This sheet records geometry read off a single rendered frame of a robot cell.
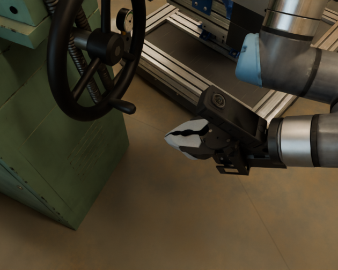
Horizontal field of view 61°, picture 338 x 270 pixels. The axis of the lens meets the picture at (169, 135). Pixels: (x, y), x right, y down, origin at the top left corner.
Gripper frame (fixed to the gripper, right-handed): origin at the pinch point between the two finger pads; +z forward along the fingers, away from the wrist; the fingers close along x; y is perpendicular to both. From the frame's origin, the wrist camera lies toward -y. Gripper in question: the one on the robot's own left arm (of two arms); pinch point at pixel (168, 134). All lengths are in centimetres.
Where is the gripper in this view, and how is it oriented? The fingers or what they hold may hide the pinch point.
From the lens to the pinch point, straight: 53.7
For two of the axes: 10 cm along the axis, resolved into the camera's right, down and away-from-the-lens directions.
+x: 3.4, -8.0, 5.0
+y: 4.8, 6.0, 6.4
